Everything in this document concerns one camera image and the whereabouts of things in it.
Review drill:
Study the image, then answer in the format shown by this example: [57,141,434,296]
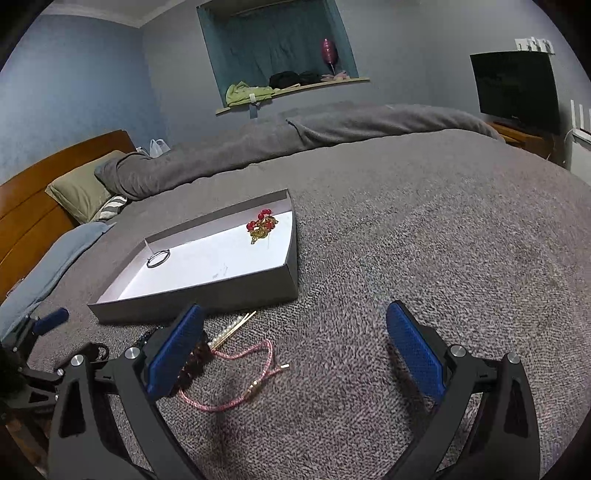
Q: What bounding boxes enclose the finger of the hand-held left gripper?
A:
[9,307,71,370]
[14,344,109,416]

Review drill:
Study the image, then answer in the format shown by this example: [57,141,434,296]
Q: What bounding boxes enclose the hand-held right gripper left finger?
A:
[46,302,206,480]

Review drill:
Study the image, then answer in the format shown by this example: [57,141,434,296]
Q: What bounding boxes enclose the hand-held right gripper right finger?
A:
[385,300,541,480]

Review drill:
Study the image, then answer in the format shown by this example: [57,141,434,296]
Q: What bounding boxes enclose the small dark bead bracelet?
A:
[168,339,213,398]

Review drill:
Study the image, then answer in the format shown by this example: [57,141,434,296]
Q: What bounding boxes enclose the blue bead bracelet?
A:
[136,325,164,349]

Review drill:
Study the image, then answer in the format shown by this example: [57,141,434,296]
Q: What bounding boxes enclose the pearl hair clip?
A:
[208,311,258,350]

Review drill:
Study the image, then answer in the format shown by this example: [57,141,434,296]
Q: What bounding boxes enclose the pink cord bracelet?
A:
[178,339,291,413]

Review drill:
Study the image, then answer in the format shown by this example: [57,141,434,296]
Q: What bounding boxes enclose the grey cardboard box lid tray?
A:
[87,188,300,325]

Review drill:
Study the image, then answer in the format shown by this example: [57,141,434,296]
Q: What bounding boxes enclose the light blue blanket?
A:
[0,222,116,340]

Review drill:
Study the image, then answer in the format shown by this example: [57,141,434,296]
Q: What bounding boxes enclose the wooden headboard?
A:
[0,129,137,305]

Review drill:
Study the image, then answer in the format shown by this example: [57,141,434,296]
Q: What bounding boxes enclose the striped pillow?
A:
[90,194,132,223]

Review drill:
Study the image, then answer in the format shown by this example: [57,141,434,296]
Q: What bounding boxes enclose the olive green pillow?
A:
[45,150,127,224]

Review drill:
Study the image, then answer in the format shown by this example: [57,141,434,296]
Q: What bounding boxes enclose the red bead gold brooch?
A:
[246,209,280,245]

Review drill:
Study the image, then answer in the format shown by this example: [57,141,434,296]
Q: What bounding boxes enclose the white plastic bag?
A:
[135,138,171,158]

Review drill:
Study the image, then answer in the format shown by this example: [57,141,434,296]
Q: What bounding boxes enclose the wooden television stand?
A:
[489,121,555,162]

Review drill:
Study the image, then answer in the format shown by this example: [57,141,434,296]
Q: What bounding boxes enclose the rolled grey duvet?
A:
[95,102,504,201]

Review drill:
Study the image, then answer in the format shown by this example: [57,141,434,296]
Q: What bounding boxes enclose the white cabinet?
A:
[566,129,591,185]

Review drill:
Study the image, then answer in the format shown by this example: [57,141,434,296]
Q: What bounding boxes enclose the green cloth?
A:
[225,82,276,108]

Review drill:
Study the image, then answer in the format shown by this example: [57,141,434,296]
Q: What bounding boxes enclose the black television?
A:
[469,51,561,136]

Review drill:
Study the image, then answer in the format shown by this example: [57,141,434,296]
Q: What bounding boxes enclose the wooden window sill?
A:
[215,76,371,116]

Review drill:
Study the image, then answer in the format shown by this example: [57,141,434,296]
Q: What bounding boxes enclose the white router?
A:
[569,99,591,134]

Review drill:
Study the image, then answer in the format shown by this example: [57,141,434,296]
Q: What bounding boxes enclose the black cloth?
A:
[269,71,321,89]

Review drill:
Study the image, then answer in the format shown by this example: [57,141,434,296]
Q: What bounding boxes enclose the pink balloon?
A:
[321,38,340,75]

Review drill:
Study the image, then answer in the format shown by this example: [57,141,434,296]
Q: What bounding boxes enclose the teal curtain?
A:
[196,0,360,95]

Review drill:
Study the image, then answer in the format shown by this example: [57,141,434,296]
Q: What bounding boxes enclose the wall hook rack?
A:
[515,36,557,56]

